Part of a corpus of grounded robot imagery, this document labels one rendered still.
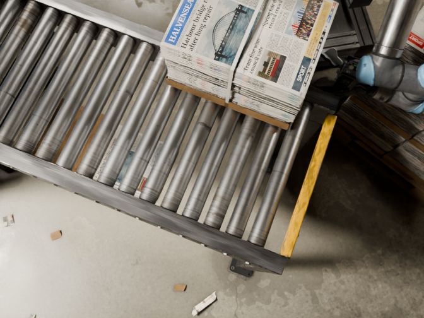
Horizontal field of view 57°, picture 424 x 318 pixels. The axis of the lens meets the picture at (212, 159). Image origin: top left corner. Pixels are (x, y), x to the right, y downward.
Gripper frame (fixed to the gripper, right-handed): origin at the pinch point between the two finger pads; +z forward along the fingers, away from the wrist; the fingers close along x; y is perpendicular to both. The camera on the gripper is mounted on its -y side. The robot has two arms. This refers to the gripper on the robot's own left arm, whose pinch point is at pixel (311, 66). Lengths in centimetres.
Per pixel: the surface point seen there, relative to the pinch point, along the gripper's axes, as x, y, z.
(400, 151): -7, -51, -53
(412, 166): -4, -54, -61
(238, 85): 23.7, 18.8, 17.2
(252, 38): 13.8, 25.4, 17.7
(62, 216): 72, -77, 79
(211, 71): 23.9, 21.2, 24.4
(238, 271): 65, -77, -7
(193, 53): 23.2, 25.7, 29.5
